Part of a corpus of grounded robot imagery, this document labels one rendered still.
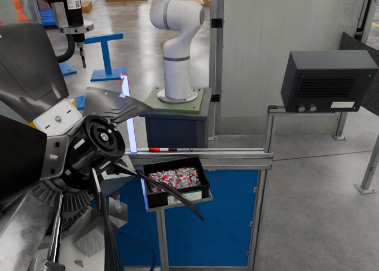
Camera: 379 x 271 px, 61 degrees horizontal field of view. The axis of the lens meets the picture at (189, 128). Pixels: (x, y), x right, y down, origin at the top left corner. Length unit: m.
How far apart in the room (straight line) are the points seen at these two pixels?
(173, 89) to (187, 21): 0.30
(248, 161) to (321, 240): 1.03
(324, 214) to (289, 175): 0.42
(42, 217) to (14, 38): 0.41
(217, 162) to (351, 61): 0.60
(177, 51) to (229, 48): 1.25
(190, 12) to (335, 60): 0.57
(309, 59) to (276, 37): 1.51
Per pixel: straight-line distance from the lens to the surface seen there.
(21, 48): 0.84
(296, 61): 1.12
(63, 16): 0.72
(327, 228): 2.28
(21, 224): 0.72
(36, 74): 0.80
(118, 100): 1.00
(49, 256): 0.68
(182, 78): 1.43
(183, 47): 1.39
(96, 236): 0.88
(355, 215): 2.43
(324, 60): 1.15
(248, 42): 2.61
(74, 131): 0.72
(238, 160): 1.29
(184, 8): 1.35
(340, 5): 2.72
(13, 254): 0.69
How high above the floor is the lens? 1.60
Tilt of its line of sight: 31 degrees down
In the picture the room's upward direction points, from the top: 1 degrees counter-clockwise
